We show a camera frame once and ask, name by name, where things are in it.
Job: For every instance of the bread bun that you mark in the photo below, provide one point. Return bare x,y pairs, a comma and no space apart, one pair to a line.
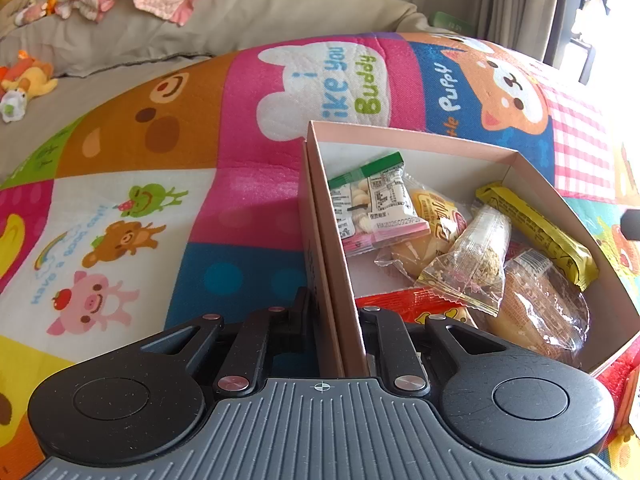
540,305

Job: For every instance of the silver and green snack packet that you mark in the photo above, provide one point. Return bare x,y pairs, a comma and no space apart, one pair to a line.
370,205

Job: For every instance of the red snack packet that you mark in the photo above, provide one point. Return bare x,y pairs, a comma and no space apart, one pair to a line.
405,305

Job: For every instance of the green bag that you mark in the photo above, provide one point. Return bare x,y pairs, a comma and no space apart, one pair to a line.
452,22

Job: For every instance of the cereal bar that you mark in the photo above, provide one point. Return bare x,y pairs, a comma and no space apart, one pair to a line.
480,255

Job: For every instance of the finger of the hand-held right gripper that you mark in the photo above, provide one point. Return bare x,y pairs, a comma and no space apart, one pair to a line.
631,224

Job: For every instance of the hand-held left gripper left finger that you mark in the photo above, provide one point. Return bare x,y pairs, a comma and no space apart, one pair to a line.
295,325

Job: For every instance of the white wall socket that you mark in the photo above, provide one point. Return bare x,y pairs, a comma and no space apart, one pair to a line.
413,0

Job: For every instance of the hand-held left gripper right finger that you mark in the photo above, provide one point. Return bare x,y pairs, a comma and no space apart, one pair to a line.
385,335

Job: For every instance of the yellow cake packet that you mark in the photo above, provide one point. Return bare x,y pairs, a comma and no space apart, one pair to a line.
440,215

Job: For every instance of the yellow candy bar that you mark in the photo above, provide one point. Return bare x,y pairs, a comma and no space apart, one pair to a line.
540,232

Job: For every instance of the grey curtain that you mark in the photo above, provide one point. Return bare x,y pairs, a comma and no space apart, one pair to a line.
515,5

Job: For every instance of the pink cardboard box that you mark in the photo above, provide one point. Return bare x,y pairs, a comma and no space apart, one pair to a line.
335,260

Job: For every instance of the colourful cartoon play mat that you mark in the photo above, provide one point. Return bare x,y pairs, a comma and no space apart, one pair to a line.
150,125

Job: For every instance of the orange plush toy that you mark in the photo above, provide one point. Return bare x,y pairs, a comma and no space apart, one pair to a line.
30,80

